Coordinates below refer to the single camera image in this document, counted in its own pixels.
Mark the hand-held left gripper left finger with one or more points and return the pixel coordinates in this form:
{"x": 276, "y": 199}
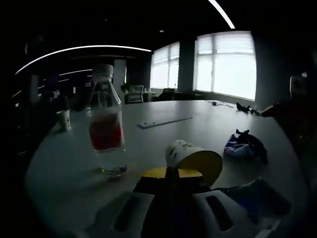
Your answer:
{"x": 138, "y": 213}

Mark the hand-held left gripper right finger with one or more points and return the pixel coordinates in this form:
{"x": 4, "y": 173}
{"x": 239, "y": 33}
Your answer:
{"x": 198, "y": 215}

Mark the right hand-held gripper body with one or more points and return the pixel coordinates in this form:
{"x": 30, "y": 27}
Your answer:
{"x": 299, "y": 85}

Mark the small blue snack packet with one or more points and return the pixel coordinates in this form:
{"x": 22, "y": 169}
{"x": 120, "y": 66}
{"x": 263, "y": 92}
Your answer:
{"x": 236, "y": 148}

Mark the printed paper cup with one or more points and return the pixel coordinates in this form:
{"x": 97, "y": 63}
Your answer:
{"x": 188, "y": 155}
{"x": 64, "y": 121}

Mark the clear water bottle red label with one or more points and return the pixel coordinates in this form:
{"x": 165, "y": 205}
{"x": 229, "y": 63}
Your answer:
{"x": 106, "y": 134}

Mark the small black object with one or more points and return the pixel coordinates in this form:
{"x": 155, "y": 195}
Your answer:
{"x": 243, "y": 107}

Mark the wide window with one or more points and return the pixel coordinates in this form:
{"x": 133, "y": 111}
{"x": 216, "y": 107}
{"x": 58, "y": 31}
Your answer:
{"x": 225, "y": 67}

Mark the white table socket strip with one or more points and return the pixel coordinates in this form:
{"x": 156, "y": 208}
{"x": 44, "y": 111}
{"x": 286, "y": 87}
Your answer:
{"x": 163, "y": 122}

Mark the dark office chair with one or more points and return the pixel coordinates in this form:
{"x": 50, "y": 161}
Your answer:
{"x": 168, "y": 93}

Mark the short ceiling light strip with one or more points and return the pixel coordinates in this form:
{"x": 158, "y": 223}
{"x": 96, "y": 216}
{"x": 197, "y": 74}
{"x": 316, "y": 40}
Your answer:
{"x": 223, "y": 12}

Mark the narrow window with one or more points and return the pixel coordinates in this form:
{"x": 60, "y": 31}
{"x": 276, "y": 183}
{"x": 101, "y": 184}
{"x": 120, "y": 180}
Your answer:
{"x": 164, "y": 65}

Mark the white office chair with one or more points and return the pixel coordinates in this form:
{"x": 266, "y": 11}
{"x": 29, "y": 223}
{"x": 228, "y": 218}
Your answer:
{"x": 136, "y": 93}

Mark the green potted plant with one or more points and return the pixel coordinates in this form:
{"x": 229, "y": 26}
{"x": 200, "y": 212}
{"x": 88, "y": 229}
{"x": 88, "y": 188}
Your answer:
{"x": 124, "y": 88}

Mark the long curved ceiling light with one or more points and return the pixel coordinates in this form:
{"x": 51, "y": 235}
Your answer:
{"x": 81, "y": 48}

